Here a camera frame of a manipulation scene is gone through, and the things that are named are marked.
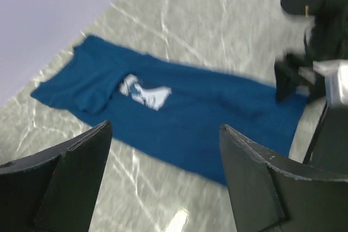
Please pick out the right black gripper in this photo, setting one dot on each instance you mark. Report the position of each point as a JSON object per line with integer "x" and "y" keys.
{"x": 326, "y": 40}

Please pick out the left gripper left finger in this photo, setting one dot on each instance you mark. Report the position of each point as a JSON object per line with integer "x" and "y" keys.
{"x": 56, "y": 189}

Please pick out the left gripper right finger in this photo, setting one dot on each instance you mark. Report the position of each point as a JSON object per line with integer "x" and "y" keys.
{"x": 270, "y": 192}

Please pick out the blue printed t-shirt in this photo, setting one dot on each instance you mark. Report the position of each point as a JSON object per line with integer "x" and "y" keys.
{"x": 169, "y": 111}

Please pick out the black base beam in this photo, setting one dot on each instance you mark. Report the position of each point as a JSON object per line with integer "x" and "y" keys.
{"x": 328, "y": 147}

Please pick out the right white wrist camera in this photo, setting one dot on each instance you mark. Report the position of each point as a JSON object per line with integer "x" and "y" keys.
{"x": 325, "y": 79}

